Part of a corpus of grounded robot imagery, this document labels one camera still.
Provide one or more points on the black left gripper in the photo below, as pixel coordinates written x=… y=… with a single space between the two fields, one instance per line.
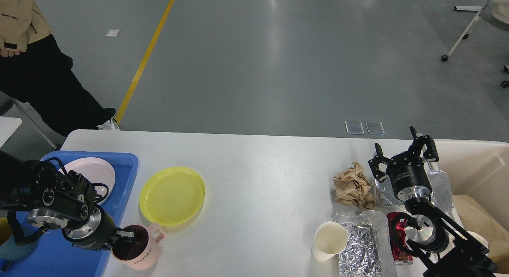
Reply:
x=99 y=233

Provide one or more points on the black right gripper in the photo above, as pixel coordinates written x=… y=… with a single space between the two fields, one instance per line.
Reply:
x=406 y=172

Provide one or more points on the pink HOME mug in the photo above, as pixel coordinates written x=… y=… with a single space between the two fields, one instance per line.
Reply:
x=144 y=251

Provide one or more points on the yellow plastic plate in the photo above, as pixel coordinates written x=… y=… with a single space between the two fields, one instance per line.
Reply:
x=172 y=196

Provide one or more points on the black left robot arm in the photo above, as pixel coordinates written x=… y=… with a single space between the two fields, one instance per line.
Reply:
x=37 y=196

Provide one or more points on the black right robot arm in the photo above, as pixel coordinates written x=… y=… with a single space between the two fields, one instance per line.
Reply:
x=423 y=230

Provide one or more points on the crumpled foil under gripper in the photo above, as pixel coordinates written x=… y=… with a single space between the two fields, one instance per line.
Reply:
x=441 y=195

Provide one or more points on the right floor plate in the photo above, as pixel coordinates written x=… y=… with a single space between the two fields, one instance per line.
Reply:
x=375 y=127

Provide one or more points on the floor plate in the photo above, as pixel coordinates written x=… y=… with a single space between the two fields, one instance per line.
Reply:
x=354 y=127
x=375 y=127

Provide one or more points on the crumpled brown paper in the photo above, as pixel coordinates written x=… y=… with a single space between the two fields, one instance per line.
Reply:
x=353 y=188

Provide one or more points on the crushed red can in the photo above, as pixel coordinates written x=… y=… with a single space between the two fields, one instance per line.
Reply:
x=397 y=232

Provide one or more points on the left floor plate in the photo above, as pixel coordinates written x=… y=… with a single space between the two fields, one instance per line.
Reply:
x=354 y=127

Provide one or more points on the pink plate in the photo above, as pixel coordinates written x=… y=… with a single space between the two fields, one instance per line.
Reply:
x=95 y=170

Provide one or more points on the beige plastic bin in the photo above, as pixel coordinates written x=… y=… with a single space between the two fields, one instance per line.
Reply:
x=479 y=169

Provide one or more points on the blue plastic tray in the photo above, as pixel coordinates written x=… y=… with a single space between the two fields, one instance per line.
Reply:
x=56 y=257

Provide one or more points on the brown paper in bin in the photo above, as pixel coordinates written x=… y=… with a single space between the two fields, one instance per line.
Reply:
x=476 y=219

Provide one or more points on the crumpled foil front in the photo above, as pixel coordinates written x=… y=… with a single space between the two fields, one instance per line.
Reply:
x=368 y=250

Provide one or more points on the white paper cup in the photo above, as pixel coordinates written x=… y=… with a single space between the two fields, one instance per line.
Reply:
x=330 y=239

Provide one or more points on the teal cup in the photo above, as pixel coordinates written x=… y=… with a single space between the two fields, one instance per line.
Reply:
x=9 y=250

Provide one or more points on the white side table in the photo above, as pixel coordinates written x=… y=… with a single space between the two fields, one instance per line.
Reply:
x=8 y=125

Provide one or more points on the person in black trousers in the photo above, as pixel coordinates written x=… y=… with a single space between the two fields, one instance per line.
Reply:
x=34 y=70

